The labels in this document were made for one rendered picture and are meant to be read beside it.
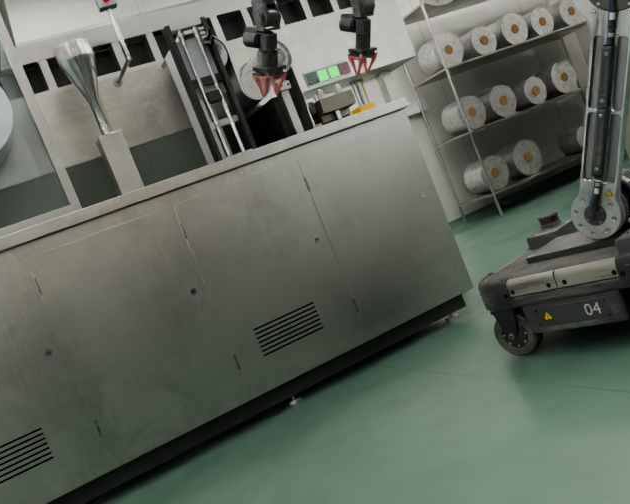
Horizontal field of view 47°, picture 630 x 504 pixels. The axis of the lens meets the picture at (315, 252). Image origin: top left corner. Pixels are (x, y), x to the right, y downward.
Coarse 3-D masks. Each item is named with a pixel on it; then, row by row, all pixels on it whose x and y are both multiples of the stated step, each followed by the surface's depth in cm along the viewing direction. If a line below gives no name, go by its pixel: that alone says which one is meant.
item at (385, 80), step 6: (384, 72) 368; (390, 72) 369; (378, 78) 370; (384, 78) 368; (390, 78) 369; (384, 84) 368; (390, 84) 369; (384, 90) 370; (390, 90) 368; (396, 90) 370; (384, 96) 372; (390, 96) 368; (396, 96) 369
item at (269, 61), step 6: (264, 54) 237; (270, 54) 237; (276, 54) 238; (264, 60) 238; (270, 60) 238; (276, 60) 239; (258, 66) 240; (264, 66) 239; (270, 66) 238; (276, 66) 240; (282, 66) 241; (264, 72) 236
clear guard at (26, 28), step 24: (24, 0) 275; (48, 0) 280; (72, 0) 286; (120, 0) 297; (144, 0) 303; (168, 0) 310; (192, 0) 317; (24, 24) 282; (48, 24) 287; (72, 24) 293; (96, 24) 299
